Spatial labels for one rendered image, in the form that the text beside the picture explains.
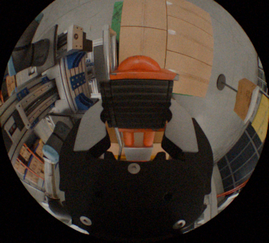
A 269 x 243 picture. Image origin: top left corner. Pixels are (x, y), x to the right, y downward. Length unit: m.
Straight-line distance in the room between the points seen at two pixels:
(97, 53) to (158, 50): 0.76
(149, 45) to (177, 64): 0.30
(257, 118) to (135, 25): 7.41
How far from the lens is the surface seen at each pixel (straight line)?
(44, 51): 0.48
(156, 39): 0.81
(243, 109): 1.83
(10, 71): 0.45
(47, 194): 0.72
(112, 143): 0.44
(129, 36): 0.80
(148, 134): 0.16
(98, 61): 1.21
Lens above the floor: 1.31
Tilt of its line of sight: 58 degrees down
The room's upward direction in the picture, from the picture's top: 177 degrees counter-clockwise
